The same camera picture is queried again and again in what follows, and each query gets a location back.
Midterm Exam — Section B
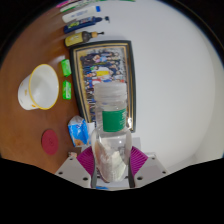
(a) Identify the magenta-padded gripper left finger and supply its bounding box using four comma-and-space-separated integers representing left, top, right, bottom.
54, 145, 98, 189

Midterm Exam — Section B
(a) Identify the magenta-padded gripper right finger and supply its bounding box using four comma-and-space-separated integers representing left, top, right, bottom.
126, 145, 171, 189

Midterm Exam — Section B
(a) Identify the clear green-labelled water bottle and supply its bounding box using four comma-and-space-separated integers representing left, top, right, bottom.
90, 82, 133, 185

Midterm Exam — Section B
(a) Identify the flat round red coaster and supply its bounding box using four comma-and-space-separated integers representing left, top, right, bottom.
40, 128, 60, 156

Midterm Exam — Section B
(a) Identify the blue snack packet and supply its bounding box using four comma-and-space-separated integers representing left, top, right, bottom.
67, 114, 91, 148

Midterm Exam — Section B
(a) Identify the small green packet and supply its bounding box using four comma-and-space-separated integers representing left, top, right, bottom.
60, 58, 73, 78
61, 79, 73, 101

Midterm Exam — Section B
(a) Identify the white yellow-rimmed cup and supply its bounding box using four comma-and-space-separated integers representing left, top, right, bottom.
17, 63, 61, 111

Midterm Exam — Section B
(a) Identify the black-framed group photo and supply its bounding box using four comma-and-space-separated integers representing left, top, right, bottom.
68, 39, 137, 134

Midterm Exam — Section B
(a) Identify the yellow black-nozzled glue bottle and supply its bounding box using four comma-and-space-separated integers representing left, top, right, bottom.
63, 30, 105, 48

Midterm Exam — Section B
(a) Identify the dark blue tube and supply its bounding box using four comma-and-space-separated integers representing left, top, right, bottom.
62, 15, 111, 35

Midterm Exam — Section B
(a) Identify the white blue-capped tube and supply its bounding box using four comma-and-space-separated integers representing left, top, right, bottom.
61, 5, 102, 24

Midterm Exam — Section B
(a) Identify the white green-printed tube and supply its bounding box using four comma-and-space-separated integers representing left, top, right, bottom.
59, 0, 101, 13

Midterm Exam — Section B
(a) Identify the pink pen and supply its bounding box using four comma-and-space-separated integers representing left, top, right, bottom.
55, 0, 70, 9

